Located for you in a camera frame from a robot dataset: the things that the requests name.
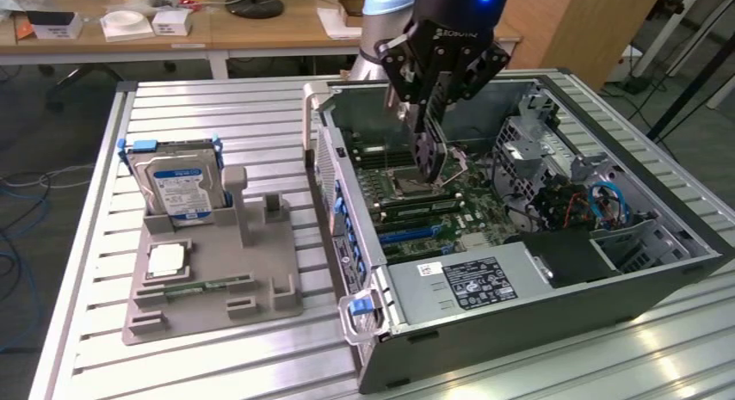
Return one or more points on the perforated metal disk bay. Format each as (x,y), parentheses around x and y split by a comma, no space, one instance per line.
(520,155)

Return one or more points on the green motherboard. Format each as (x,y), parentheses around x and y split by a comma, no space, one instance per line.
(477,202)

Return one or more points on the open black PC case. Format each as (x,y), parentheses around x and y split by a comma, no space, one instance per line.
(517,340)

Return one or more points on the open grey disk bay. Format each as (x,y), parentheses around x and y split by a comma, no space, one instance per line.
(632,254)

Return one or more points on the silver chipset heatsink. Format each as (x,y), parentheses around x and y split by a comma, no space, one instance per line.
(477,241)

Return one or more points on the blue expansion slot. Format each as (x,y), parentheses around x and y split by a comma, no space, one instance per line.
(407,236)

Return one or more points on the grey parts rack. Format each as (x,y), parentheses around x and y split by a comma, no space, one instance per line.
(230,262)

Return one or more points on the brown cardboard box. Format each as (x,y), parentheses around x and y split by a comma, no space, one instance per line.
(351,2)

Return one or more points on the wooden cabinet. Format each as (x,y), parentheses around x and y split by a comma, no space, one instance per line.
(574,30)

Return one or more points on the black RAM slot bank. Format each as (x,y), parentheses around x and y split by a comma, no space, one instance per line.
(382,155)
(419,208)

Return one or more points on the blue case latch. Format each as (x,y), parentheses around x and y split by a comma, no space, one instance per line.
(362,307)

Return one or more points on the silver power supply unit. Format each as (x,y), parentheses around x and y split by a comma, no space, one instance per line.
(425,297)

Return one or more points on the plain white box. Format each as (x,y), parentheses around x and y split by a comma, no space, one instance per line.
(171,22)

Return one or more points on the wooden desk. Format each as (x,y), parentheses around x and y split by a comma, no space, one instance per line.
(265,34)

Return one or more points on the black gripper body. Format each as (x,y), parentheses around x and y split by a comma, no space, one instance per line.
(454,34)

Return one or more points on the open metal socket cover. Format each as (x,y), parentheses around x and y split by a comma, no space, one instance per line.
(458,165)

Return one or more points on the black plastic shroud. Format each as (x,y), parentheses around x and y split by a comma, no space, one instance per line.
(569,258)

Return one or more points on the CPU socket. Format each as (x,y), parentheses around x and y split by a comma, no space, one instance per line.
(402,187)

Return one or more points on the white flat carton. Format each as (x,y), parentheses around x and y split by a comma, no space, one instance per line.
(335,26)

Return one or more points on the hard disk with blue carrier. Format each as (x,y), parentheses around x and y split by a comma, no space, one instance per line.
(173,189)

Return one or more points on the green RAM stick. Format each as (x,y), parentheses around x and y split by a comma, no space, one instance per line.
(190,287)

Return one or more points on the white square dish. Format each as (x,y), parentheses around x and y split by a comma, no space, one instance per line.
(127,26)

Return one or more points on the silver CPU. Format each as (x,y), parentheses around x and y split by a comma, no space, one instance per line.
(166,260)

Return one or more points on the white box with black lid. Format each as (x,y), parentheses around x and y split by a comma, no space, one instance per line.
(55,26)

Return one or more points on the black round lamp base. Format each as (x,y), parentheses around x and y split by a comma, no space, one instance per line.
(255,8)

